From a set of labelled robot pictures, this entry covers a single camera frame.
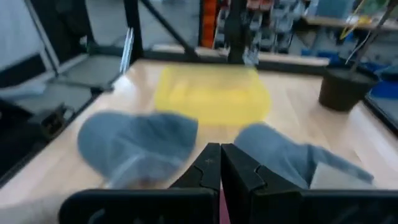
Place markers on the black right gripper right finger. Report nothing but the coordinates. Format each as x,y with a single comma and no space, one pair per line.
248,202

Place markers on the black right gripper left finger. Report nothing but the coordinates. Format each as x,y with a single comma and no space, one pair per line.
199,202

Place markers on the maroon cap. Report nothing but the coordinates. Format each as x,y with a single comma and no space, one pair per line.
224,208

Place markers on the grey cloth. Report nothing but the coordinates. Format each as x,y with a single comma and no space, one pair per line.
280,152
133,146

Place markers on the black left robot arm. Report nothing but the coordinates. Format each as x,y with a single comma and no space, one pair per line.
236,31

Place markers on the yellow plastic container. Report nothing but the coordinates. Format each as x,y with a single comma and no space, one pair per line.
214,96

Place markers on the green plant in black pot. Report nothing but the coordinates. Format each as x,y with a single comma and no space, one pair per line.
345,90

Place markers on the silver aluminium bar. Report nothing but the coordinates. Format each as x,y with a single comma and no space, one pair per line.
127,49

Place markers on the blue floor bin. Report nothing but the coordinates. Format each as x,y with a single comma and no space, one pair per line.
385,89

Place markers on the wooden desk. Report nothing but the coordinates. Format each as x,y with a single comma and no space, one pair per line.
335,22

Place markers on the black table border frame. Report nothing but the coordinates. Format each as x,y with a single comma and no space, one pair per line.
286,66

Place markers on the black diagonal frame brace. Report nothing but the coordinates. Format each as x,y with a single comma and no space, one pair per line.
168,28

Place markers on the black frame post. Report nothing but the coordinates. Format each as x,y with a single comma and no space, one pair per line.
133,31

